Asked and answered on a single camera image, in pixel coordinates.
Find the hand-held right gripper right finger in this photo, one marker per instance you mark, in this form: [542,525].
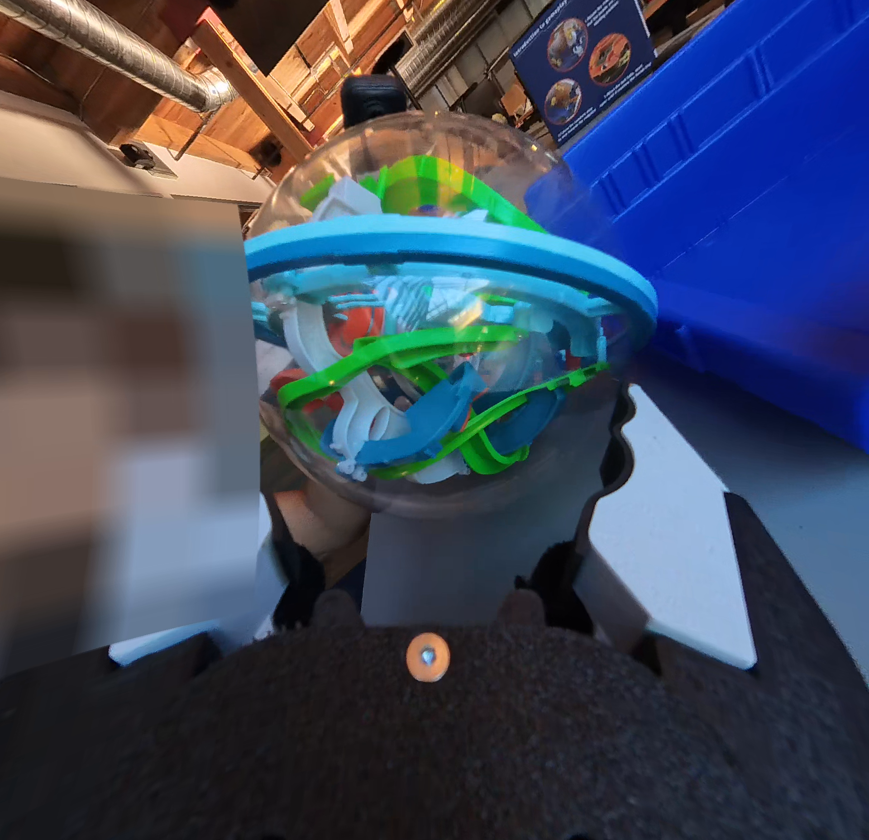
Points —
[672,548]

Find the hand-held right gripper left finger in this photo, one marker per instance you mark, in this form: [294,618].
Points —
[170,643]

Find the clear plastic maze ball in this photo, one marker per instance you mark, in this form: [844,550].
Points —
[434,324]

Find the person's left forearm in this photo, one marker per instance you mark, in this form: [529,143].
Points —
[326,528]

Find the dark blue printed game box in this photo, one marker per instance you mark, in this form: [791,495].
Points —
[584,60]

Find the blue plastic bin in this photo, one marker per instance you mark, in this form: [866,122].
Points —
[747,195]

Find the silver ventilation duct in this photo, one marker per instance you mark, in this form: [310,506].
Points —
[108,39]
[461,46]

